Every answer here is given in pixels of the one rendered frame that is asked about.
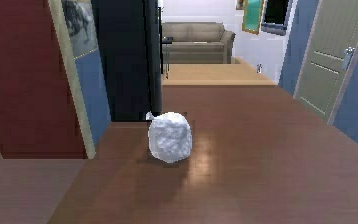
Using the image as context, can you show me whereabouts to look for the white tied garbage bag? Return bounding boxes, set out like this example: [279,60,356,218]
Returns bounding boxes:
[145,111,193,164]

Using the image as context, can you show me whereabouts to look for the tall black cabinet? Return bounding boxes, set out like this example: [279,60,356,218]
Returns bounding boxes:
[90,0,163,122]

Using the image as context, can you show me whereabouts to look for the brown sofa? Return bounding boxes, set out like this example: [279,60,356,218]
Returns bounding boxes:
[161,21,237,65]

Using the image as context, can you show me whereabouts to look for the teal gold framed picture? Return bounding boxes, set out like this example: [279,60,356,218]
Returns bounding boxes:
[241,0,265,35]

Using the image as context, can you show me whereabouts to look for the dark grey framed window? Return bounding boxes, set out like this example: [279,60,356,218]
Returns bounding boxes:
[260,0,293,37]

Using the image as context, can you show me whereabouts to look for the beige panelled room door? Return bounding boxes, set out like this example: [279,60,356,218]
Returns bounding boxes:
[292,0,358,125]

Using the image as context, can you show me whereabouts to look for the grey framed wall picture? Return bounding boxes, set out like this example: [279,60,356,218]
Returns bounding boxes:
[60,0,99,60]

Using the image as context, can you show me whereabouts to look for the silver door handle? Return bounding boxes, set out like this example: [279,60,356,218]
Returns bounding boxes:
[341,46,356,71]

